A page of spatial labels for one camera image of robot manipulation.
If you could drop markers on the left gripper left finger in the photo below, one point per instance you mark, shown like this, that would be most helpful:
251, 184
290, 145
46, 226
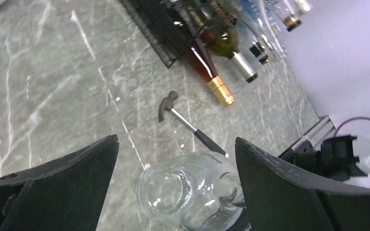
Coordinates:
65, 194

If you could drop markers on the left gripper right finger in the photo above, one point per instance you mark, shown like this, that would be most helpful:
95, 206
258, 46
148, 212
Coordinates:
280, 196

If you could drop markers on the round clear glass bottle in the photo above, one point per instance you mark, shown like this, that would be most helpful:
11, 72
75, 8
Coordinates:
200, 191

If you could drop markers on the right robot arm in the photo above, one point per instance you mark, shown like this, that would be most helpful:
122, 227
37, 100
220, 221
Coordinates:
339, 158

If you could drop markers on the red wine bottle gold cap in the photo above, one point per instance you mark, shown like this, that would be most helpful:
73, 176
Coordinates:
199, 60

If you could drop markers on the green wine bottle silver cap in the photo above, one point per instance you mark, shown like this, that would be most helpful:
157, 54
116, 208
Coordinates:
221, 39

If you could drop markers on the blue label clear bottle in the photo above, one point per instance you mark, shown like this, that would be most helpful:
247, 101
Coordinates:
247, 12

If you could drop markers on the clear bottle white label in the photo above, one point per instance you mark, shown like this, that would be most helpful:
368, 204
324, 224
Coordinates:
290, 11

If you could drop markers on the small grey hammer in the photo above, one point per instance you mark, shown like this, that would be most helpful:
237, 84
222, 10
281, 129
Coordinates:
167, 104

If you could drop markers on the black wire wine rack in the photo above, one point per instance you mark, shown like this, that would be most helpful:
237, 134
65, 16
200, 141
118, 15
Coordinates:
178, 28

